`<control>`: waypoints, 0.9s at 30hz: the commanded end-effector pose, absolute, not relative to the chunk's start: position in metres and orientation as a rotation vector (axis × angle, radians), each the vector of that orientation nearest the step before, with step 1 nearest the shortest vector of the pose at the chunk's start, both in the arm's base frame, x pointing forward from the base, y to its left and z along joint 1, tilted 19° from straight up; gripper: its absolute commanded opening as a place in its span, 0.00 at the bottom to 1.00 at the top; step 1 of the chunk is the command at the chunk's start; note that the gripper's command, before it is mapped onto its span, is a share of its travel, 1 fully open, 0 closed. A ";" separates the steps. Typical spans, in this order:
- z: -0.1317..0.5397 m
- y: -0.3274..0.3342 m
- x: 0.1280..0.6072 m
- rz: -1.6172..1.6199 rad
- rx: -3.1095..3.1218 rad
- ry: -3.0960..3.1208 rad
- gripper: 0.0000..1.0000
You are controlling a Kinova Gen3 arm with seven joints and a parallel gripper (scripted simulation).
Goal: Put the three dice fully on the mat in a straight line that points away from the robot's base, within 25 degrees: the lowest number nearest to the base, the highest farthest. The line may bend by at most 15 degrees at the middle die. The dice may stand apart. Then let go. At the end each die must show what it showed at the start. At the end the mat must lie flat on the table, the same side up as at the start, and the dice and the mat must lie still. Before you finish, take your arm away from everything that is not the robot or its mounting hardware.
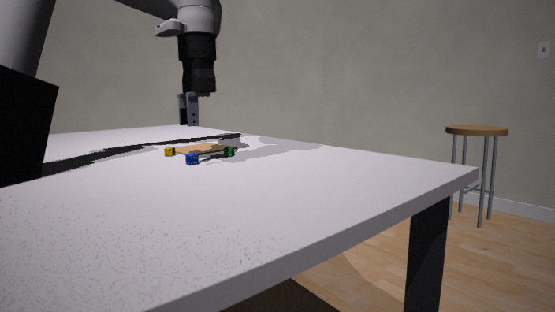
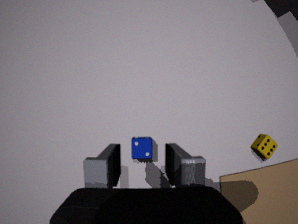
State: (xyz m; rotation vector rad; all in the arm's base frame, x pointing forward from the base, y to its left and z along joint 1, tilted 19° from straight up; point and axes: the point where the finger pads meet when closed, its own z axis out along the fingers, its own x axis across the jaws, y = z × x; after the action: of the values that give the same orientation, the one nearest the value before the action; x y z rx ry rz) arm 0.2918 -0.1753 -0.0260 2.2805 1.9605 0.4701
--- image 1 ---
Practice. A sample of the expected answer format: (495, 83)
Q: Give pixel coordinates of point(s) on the yellow die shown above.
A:
(169, 151)

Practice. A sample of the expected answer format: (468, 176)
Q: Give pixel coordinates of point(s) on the green die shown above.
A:
(228, 151)

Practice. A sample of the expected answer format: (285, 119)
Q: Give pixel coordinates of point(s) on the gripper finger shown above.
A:
(182, 108)
(193, 107)

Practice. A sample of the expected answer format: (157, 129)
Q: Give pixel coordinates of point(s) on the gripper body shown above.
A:
(196, 46)

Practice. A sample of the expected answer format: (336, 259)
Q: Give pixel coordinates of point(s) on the blue die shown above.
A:
(192, 159)

